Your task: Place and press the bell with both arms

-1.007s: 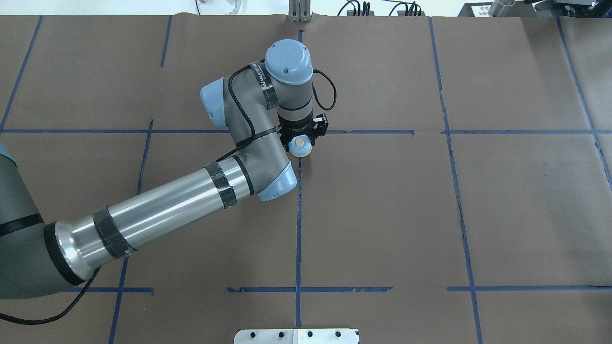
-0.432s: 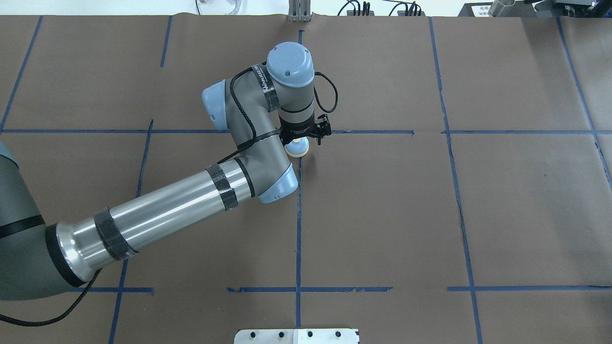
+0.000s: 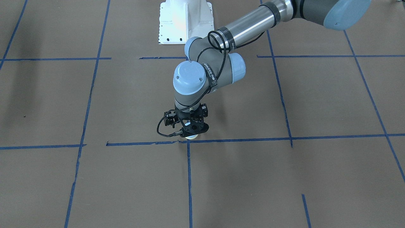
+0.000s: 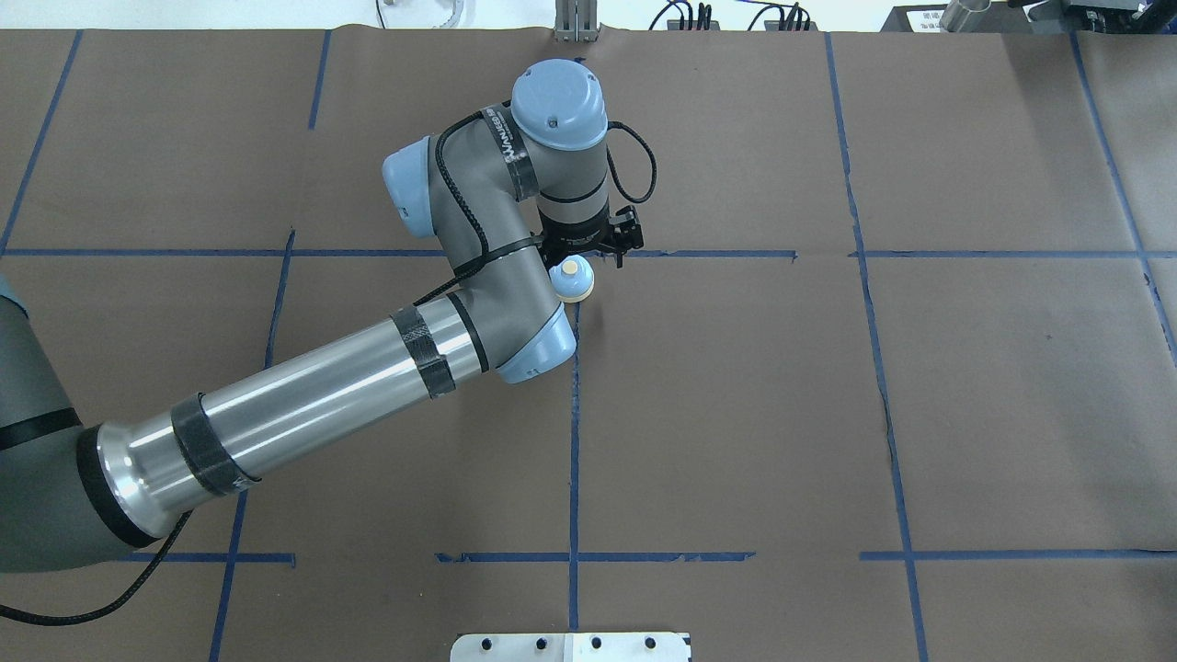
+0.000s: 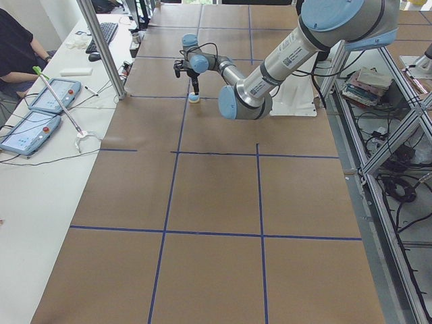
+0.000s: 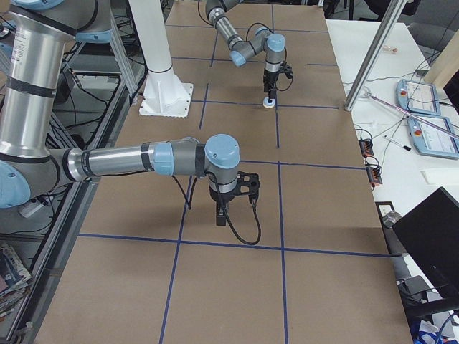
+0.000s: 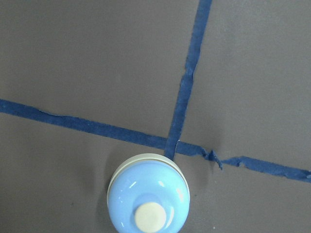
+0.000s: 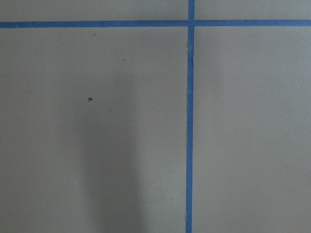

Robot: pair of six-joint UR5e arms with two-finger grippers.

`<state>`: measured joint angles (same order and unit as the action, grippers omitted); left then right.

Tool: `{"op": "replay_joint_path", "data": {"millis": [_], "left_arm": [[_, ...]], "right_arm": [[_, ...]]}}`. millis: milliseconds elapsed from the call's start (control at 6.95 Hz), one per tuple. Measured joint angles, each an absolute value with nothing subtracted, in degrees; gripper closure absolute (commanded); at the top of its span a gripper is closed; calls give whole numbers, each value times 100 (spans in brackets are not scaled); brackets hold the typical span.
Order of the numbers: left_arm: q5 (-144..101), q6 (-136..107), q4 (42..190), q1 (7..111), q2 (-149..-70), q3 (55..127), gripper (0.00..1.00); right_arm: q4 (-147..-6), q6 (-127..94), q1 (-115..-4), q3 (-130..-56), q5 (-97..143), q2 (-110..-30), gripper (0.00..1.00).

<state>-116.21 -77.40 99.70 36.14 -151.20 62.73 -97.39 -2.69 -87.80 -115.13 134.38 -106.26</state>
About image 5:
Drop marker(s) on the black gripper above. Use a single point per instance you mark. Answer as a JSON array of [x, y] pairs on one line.
[[193, 76]]

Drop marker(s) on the light blue call bell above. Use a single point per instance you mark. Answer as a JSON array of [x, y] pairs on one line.
[[193, 98]]

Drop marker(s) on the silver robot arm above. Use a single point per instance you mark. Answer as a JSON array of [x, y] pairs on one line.
[[362, 25]]

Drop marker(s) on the small metal cup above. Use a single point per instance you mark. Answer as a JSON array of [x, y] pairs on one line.
[[136, 38]]

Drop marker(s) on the black computer mouse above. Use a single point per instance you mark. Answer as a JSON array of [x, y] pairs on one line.
[[93, 57]]

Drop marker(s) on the white foam block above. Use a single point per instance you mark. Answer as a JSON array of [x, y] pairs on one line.
[[76, 71]]

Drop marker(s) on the metal reacher grabber stick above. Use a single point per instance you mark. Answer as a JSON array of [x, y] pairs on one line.
[[82, 134]]

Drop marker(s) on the brown paper table cover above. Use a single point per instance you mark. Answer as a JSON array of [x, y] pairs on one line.
[[188, 217]]

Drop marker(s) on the stack of books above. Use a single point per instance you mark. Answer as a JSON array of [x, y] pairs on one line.
[[366, 86]]

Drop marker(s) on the lower teach pendant tablet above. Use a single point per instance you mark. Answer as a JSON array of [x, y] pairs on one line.
[[28, 135]]

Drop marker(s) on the person in black shirt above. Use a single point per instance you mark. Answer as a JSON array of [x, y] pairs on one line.
[[20, 52]]

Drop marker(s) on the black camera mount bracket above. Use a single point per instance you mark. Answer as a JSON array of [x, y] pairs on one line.
[[179, 67]]

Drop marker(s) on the aluminium frame post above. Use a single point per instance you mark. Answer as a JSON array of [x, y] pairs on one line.
[[92, 22]]

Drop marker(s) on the white pedestal column base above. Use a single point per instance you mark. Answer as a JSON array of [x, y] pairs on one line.
[[294, 98]]

